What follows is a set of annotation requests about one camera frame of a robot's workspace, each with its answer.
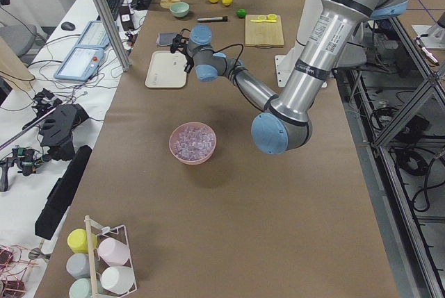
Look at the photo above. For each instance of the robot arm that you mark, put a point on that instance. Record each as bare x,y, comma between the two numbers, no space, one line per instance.
284,122

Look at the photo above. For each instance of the clear ice cubes pile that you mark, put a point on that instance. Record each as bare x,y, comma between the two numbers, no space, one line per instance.
194,143

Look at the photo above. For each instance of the pink cup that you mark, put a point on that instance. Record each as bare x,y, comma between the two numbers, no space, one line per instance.
113,252

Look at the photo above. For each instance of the white cup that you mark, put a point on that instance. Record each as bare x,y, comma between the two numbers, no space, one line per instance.
117,279

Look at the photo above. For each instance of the yellow cup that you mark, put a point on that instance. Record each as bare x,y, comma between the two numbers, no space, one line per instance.
77,241

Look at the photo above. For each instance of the white cup rack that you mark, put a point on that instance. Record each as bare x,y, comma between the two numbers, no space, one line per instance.
95,234

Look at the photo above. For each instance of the grey cup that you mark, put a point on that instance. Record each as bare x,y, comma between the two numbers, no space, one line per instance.
78,266

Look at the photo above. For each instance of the mint cup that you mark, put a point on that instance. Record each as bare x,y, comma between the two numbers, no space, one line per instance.
81,288

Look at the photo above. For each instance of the pink bowl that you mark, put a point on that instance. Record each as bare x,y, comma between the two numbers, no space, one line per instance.
175,135

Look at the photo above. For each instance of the cream rabbit tray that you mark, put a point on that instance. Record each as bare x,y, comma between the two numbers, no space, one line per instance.
166,71

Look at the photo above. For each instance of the bamboo cutting board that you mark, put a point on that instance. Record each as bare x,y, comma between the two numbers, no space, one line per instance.
263,34

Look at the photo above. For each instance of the grey folded cloth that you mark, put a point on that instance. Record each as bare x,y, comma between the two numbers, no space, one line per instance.
167,39

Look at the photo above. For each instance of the steel muddler black tip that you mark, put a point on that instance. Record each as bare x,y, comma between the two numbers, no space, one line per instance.
212,19

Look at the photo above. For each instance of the yellow plastic knife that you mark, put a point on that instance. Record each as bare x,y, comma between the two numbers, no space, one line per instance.
268,21

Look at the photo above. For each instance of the green lime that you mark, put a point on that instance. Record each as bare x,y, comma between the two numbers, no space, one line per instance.
241,13

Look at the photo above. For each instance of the lower lemon slice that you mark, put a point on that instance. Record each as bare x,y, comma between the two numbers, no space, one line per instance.
271,17

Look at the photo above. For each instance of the mint green bowl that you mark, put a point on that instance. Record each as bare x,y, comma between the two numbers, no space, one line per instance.
179,9

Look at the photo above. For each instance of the teach pendant tablet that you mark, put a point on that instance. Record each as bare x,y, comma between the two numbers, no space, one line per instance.
85,57

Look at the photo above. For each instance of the black computer mouse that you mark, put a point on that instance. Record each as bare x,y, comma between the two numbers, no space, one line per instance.
67,26

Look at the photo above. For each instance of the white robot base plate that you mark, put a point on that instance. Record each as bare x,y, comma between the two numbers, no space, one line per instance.
284,68

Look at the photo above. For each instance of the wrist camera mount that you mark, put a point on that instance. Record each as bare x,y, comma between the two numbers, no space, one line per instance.
180,44

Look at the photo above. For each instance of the aluminium frame post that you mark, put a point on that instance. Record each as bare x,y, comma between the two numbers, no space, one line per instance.
112,33

